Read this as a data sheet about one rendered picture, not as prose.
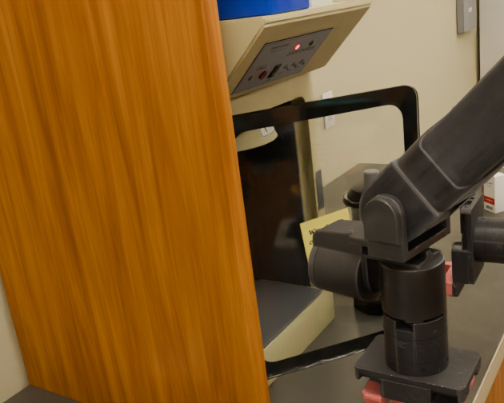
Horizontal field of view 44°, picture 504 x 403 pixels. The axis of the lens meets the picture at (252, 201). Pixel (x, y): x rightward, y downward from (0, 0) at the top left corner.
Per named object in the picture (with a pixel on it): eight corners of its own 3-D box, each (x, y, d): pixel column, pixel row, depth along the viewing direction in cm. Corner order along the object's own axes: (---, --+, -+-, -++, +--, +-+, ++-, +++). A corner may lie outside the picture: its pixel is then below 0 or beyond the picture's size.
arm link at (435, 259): (423, 264, 51) (456, 240, 55) (354, 249, 56) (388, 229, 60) (427, 338, 54) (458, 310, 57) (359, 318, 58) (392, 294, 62)
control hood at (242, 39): (195, 105, 81) (183, 25, 78) (312, 67, 106) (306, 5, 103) (272, 104, 74) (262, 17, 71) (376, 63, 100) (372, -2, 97)
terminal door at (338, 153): (247, 382, 94) (209, 118, 82) (426, 330, 102) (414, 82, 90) (249, 385, 93) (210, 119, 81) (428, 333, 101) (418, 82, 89)
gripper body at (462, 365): (379, 349, 65) (374, 283, 62) (482, 369, 59) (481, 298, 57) (354, 383, 59) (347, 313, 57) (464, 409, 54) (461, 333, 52)
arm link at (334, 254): (397, 200, 49) (449, 173, 55) (286, 185, 57) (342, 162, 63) (403, 337, 53) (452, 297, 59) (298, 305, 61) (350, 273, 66)
